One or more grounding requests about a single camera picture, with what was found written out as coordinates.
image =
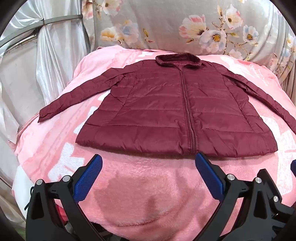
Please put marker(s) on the pink plush blanket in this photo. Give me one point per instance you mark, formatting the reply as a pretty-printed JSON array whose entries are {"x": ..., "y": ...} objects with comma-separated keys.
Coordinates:
[{"x": 143, "y": 185}]

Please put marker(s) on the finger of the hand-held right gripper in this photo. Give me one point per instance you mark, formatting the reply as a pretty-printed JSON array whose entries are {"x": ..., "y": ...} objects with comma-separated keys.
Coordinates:
[
  {"x": 294, "y": 168},
  {"x": 278, "y": 208}
]

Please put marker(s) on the maroon puffer jacket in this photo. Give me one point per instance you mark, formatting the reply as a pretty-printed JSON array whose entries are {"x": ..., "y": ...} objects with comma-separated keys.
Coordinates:
[{"x": 161, "y": 109}]

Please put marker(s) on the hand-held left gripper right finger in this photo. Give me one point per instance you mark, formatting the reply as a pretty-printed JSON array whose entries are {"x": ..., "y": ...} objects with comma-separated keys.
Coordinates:
[{"x": 208, "y": 177}]

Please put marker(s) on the white satin curtain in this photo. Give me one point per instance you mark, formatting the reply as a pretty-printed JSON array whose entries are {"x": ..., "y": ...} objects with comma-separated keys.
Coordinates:
[{"x": 46, "y": 60}]

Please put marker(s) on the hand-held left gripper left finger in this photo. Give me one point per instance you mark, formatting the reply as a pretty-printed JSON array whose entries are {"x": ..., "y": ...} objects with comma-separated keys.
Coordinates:
[{"x": 89, "y": 177}]

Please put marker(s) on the grey floral bed sheet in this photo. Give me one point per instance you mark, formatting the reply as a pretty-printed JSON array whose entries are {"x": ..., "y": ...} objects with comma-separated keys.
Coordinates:
[{"x": 175, "y": 23}]

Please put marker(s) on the grey metal curtain rail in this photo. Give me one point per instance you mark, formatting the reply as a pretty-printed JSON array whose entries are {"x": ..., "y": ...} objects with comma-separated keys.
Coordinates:
[{"x": 57, "y": 20}]

